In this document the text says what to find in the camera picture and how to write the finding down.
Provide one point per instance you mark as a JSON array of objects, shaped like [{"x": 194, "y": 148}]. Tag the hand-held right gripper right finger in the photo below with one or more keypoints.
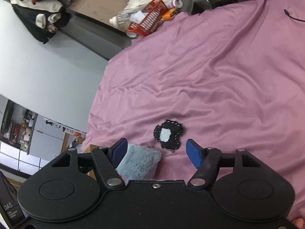
[{"x": 194, "y": 153}]

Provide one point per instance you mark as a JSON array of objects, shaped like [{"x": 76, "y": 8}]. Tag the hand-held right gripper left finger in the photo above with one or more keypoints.
[{"x": 120, "y": 149}]

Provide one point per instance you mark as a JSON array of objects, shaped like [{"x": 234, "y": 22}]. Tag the grey-blue fluffy plush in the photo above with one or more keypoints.
[{"x": 140, "y": 162}]

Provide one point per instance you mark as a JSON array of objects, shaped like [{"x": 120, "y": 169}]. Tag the black patch with white label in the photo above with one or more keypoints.
[{"x": 176, "y": 128}]

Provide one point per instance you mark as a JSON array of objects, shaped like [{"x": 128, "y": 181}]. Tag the person's right hand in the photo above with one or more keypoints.
[{"x": 299, "y": 223}]

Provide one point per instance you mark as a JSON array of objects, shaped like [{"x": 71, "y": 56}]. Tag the white cabinet with shelf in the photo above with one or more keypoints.
[{"x": 47, "y": 133}]

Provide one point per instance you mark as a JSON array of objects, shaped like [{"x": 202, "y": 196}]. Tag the purple bed sheet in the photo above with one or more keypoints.
[{"x": 214, "y": 76}]

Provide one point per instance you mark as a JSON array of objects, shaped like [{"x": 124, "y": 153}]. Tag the clear plastic bottle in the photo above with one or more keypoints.
[{"x": 124, "y": 20}]

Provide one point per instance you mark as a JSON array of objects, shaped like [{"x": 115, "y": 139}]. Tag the red plastic basket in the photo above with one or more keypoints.
[{"x": 150, "y": 21}]

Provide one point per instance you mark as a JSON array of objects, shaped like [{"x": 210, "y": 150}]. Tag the white paper slip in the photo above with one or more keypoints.
[{"x": 138, "y": 17}]

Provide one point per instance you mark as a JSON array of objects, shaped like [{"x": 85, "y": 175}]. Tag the black hanging jacket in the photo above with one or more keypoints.
[{"x": 43, "y": 28}]

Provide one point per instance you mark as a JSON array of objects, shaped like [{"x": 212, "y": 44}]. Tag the flat black-rimmed cardboard lid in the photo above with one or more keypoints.
[{"x": 100, "y": 2}]

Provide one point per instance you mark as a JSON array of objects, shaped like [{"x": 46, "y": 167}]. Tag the pink white bottle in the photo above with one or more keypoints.
[{"x": 174, "y": 3}]

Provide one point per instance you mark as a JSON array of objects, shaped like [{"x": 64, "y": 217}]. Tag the cream hanging garment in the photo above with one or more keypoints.
[{"x": 35, "y": 3}]

